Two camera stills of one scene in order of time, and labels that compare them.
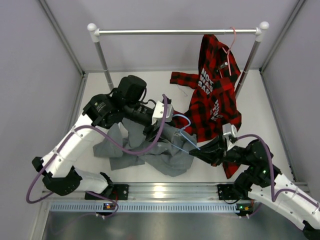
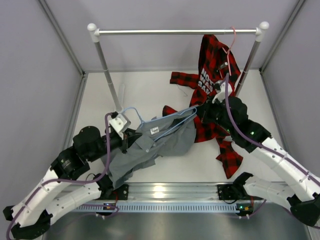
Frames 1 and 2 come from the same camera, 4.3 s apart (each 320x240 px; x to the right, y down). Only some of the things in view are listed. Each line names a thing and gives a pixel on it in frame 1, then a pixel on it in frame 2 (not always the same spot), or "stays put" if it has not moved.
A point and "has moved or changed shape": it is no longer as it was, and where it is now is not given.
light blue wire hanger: (183, 135) → (172, 131)
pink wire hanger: (227, 52) stays put
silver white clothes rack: (258, 32) stays put
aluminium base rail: (155, 191) stays put
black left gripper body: (149, 131) → (123, 144)
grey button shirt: (172, 154) has moved or changed shape
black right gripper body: (235, 154) → (213, 113)
